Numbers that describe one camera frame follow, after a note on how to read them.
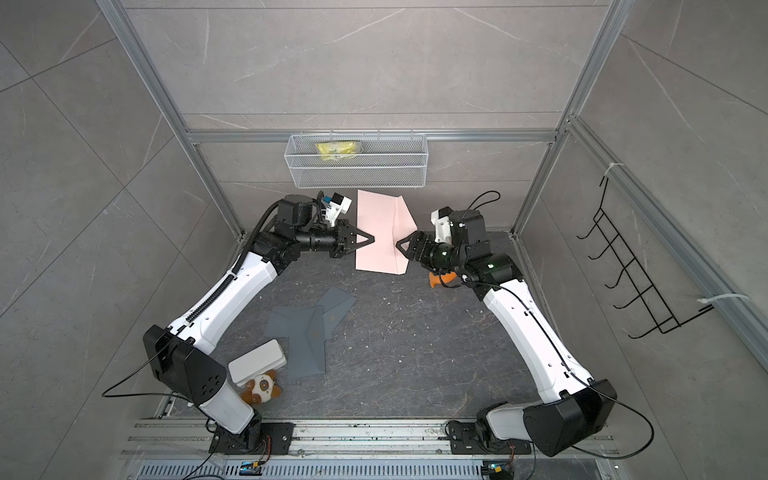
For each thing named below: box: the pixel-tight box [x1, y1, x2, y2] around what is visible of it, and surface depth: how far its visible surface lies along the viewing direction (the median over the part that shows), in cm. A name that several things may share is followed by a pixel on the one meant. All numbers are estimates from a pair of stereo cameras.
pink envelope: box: [356, 190, 418, 275], surface depth 74 cm
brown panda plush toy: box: [241, 370, 281, 404], surface depth 81 cm
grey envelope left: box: [267, 305, 316, 337], surface depth 100 cm
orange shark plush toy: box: [429, 272, 457, 288], surface depth 106 cm
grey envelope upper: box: [317, 286, 358, 340], surface depth 100 cm
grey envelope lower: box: [288, 305, 326, 379], surface depth 90 cm
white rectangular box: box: [227, 338, 287, 386], surface depth 85 cm
